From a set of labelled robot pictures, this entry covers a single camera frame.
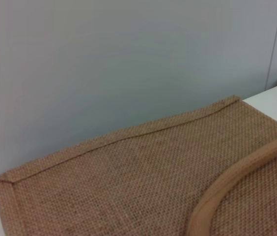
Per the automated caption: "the brown jute handbag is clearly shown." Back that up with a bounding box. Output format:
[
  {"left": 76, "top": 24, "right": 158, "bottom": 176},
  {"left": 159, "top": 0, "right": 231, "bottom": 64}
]
[{"left": 0, "top": 95, "right": 277, "bottom": 236}]

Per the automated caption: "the thin vertical wall strip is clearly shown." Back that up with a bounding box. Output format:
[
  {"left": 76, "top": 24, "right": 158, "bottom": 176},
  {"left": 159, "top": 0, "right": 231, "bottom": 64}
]
[{"left": 266, "top": 0, "right": 277, "bottom": 89}]

